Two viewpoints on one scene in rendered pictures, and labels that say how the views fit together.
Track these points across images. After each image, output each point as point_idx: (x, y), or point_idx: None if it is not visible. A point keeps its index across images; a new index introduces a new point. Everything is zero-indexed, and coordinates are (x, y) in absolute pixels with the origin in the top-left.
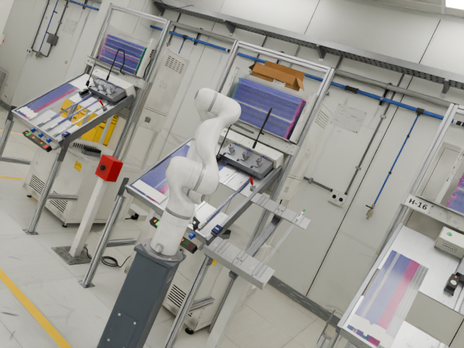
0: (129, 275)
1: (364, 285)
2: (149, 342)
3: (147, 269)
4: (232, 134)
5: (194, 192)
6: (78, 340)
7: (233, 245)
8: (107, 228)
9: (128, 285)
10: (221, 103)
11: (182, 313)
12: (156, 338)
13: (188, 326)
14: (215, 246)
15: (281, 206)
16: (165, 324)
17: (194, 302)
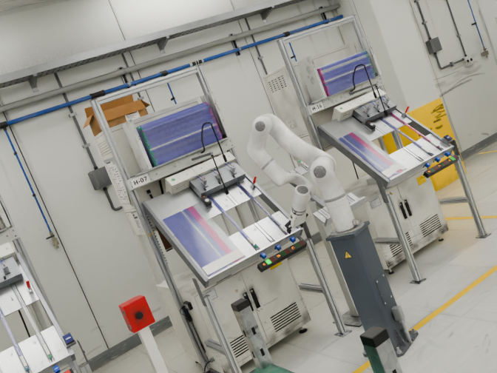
0: (362, 254)
1: (362, 160)
2: (328, 343)
3: (364, 239)
4: (182, 175)
5: (310, 187)
6: (344, 371)
7: (324, 207)
8: (222, 333)
9: (366, 260)
10: (273, 118)
11: (330, 291)
12: (321, 341)
13: (296, 333)
14: (323, 217)
15: (291, 171)
16: (297, 343)
17: (316, 286)
